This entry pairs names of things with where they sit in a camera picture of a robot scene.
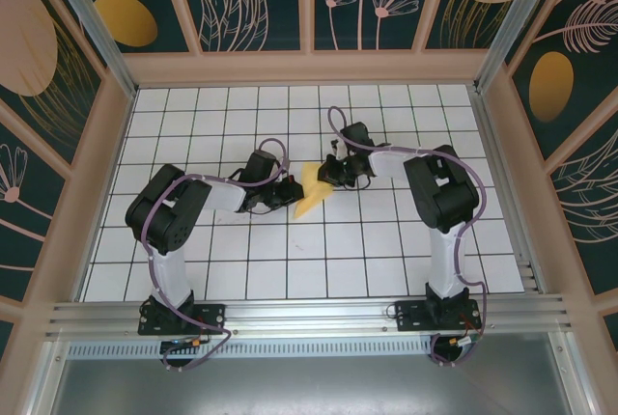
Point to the yellow paper sheet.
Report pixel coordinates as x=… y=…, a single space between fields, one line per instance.
x=311 y=198

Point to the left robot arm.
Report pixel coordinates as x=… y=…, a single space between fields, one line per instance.
x=171 y=275

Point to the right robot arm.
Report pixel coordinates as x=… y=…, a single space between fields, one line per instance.
x=444 y=265

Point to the grey metal sheet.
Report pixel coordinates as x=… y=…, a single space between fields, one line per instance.
x=309 y=386

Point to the small electronics board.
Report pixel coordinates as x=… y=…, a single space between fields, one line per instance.
x=178 y=342

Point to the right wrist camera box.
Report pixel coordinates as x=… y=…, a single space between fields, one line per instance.
x=341 y=150

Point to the aluminium mounting rail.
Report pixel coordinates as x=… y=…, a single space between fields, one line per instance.
x=309 y=321

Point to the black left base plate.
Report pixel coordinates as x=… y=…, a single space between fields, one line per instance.
x=212 y=318

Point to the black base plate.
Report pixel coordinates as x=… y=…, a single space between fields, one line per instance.
x=212 y=318
x=410 y=318

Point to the aluminium side rail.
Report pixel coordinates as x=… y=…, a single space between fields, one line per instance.
x=501 y=183

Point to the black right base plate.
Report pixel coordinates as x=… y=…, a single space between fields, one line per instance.
x=410 y=318

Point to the aluminium frame post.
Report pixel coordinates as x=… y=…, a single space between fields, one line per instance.
x=516 y=9
x=101 y=34

